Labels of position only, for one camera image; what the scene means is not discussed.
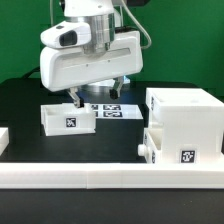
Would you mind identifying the white front drawer box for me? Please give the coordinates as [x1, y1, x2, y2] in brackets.
[138, 128, 162, 164]

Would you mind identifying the white U-shaped fence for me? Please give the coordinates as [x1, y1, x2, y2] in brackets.
[0, 127, 224, 190]

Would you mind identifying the white drawer cabinet frame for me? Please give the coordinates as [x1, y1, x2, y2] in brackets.
[146, 88, 224, 164]

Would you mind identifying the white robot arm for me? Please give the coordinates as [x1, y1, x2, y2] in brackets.
[40, 0, 150, 108]

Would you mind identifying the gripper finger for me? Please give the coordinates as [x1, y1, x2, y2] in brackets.
[109, 77, 124, 99]
[68, 87, 84, 108]

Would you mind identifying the white drawer box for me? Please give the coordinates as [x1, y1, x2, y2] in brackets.
[41, 103, 96, 136]
[138, 128, 162, 164]

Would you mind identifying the white marker base sheet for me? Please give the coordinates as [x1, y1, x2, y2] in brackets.
[91, 104, 143, 120]

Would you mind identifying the black cable bundle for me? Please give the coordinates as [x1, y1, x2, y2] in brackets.
[21, 66, 43, 80]

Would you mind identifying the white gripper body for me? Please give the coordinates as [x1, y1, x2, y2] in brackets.
[40, 31, 143, 92]

